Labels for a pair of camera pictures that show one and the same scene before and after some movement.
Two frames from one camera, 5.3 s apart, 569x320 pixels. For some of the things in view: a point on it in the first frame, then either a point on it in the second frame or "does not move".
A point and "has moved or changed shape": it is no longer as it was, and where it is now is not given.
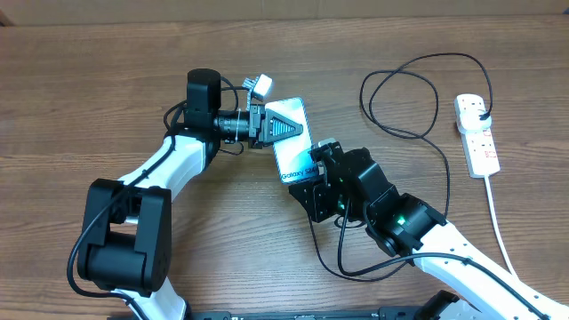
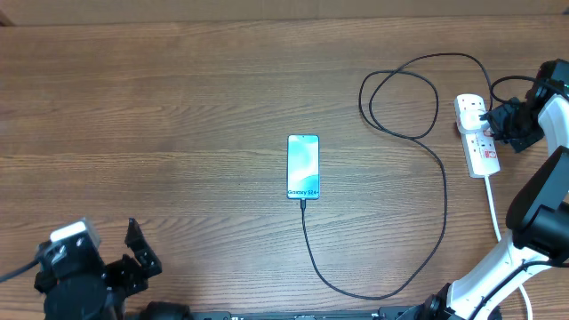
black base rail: [383, 314] does not move
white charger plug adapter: [469, 122] does not move
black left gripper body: [254, 128] to [127, 276]
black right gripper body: [329, 204] to [521, 125]
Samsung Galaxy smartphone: [292, 141] has moved or changed shape
